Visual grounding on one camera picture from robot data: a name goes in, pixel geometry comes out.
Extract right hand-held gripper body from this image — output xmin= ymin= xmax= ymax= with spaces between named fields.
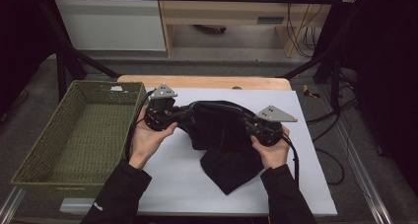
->
xmin=245 ymin=105 xmax=299 ymax=148

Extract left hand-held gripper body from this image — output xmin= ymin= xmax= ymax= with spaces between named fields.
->
xmin=144 ymin=83 xmax=180 ymax=132

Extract black knit vest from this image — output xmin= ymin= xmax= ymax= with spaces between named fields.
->
xmin=178 ymin=100 xmax=287 ymax=196

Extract green woven basket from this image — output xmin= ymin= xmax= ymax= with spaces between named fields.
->
xmin=11 ymin=80 xmax=148 ymax=199

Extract person's right hand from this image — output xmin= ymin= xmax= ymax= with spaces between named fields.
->
xmin=250 ymin=125 xmax=291 ymax=171

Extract person's left hand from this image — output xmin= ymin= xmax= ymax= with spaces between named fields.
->
xmin=128 ymin=114 xmax=178 ymax=171

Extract yellow and black object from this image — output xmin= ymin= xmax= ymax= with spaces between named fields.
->
xmin=302 ymin=84 xmax=321 ymax=99

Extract grey desk label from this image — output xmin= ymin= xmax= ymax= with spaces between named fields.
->
xmin=256 ymin=16 xmax=285 ymax=25

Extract white cabinet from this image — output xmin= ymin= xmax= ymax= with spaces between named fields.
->
xmin=53 ymin=0 xmax=167 ymax=52

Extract light wooden desk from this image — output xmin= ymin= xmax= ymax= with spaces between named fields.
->
xmin=156 ymin=0 xmax=339 ymax=59

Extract black curtain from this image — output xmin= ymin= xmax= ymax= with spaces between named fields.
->
xmin=0 ymin=0 xmax=67 ymax=119
xmin=354 ymin=0 xmax=418 ymax=198

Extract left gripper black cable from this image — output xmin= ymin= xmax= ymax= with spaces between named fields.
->
xmin=124 ymin=89 xmax=156 ymax=164

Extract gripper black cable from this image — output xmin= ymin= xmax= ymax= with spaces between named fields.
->
xmin=124 ymin=89 xmax=156 ymax=164
xmin=280 ymin=133 xmax=301 ymax=188

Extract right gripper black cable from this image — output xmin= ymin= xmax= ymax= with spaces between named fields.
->
xmin=280 ymin=133 xmax=301 ymax=188

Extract black floor cables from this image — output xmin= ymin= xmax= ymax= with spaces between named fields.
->
xmin=305 ymin=70 xmax=361 ymax=187

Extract cables under desk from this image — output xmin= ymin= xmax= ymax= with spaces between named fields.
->
xmin=285 ymin=2 xmax=322 ymax=59

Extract aluminium rail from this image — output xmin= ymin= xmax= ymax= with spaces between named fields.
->
xmin=0 ymin=187 xmax=27 ymax=224
xmin=323 ymin=85 xmax=395 ymax=224

